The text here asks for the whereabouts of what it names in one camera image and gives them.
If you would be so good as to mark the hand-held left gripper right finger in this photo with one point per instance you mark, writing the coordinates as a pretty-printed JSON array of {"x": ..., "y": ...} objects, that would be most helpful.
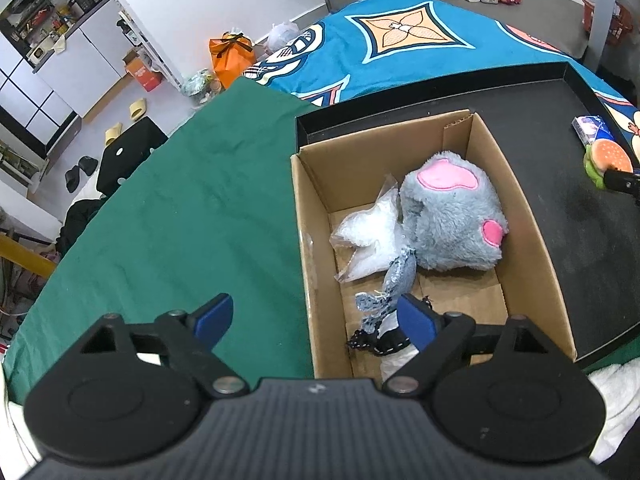
[{"x": 415, "y": 320}]

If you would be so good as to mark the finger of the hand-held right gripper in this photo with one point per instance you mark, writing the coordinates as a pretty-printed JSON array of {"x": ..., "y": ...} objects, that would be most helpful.
[{"x": 622, "y": 180}]

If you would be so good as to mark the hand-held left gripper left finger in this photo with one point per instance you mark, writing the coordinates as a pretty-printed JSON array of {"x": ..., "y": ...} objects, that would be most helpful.
[{"x": 215, "y": 315}]

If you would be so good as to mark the burger toy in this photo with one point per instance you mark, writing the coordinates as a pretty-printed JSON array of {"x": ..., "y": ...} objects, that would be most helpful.
[{"x": 607, "y": 160}]

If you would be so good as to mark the denim scrap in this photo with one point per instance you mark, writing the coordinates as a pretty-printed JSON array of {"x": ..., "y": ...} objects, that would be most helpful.
[{"x": 397, "y": 280}]

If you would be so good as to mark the black tray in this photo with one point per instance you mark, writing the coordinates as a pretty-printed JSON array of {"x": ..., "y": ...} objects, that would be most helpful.
[{"x": 575, "y": 240}]

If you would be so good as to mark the grey pink plush toy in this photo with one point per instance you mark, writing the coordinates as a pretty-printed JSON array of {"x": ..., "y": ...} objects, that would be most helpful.
[{"x": 450, "y": 220}]

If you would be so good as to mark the cardboard box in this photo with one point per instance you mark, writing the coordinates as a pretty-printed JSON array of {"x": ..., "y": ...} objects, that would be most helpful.
[{"x": 525, "y": 240}]

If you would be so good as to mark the white cloth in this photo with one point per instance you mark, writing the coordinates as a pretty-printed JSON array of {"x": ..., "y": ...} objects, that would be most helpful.
[{"x": 400, "y": 364}]

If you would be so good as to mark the black lace cloth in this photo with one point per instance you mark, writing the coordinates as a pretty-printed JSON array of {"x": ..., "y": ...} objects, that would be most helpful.
[{"x": 370, "y": 341}]

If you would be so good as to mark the blue tissue pack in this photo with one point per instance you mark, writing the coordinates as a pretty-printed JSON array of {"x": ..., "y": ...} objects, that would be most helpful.
[{"x": 592, "y": 130}]

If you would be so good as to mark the clear plastic bag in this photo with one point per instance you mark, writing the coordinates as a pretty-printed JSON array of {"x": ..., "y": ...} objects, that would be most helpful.
[{"x": 370, "y": 230}]

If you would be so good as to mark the green cloth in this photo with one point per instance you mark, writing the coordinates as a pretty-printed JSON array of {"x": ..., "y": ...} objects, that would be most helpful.
[{"x": 200, "y": 200}]

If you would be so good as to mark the red basket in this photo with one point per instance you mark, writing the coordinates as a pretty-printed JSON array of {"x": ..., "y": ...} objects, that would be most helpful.
[{"x": 620, "y": 17}]

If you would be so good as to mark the dark cloth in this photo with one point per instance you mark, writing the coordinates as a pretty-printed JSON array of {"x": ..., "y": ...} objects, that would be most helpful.
[{"x": 80, "y": 220}]

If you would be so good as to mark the black stool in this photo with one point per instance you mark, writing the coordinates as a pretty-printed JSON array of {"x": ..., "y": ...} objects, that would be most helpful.
[{"x": 130, "y": 155}]

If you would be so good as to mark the black shoe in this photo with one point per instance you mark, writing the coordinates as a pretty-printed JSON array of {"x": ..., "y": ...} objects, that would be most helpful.
[
  {"x": 72, "y": 179},
  {"x": 86, "y": 165}
]

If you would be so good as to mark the yellow beam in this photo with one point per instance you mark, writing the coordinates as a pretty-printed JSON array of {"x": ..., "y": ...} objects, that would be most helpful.
[{"x": 22, "y": 255}]

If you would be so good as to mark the yellow slipper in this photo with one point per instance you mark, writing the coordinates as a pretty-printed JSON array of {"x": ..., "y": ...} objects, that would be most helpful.
[
  {"x": 114, "y": 132},
  {"x": 137, "y": 108}
]

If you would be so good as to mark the white sheet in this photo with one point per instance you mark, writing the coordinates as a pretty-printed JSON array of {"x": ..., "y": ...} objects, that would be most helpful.
[{"x": 615, "y": 400}]

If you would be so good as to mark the blue printed blanket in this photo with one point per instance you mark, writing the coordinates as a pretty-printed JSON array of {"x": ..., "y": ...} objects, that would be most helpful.
[{"x": 450, "y": 45}]

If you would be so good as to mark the clear bag of bottles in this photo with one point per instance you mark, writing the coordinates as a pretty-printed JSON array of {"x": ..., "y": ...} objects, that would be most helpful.
[{"x": 197, "y": 85}]

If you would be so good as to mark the orange box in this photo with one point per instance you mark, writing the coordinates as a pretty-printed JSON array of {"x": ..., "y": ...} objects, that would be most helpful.
[{"x": 142, "y": 72}]

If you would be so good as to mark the orange gift bag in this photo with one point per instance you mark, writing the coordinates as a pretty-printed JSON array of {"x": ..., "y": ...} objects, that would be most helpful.
[{"x": 230, "y": 57}]

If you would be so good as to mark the white cabinet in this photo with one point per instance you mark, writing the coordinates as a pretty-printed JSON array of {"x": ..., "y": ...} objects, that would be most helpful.
[{"x": 95, "y": 65}]

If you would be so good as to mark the black framed glass door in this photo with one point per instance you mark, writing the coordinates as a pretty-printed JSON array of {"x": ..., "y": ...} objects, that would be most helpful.
[{"x": 30, "y": 105}]

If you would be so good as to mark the white plastic bag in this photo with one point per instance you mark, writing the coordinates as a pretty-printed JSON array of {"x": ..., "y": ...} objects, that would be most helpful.
[{"x": 282, "y": 35}]

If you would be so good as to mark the cluttered kitchen shelf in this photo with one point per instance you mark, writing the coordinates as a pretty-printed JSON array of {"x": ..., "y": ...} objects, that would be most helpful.
[{"x": 55, "y": 15}]

